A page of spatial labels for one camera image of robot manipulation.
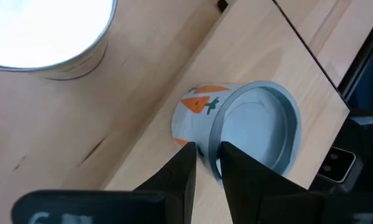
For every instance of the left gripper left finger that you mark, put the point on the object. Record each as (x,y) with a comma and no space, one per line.
(180,180)

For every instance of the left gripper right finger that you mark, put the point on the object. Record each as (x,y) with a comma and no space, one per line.
(245,180)

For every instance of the pale blue carrot can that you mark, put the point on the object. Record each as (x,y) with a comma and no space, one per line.
(199,121)

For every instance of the light wooden shelf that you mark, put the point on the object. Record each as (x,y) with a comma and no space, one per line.
(251,46)

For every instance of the small black camera box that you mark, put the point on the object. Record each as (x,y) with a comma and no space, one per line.
(335,163)

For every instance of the black aluminium table frame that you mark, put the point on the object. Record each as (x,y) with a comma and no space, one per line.
(360,59)

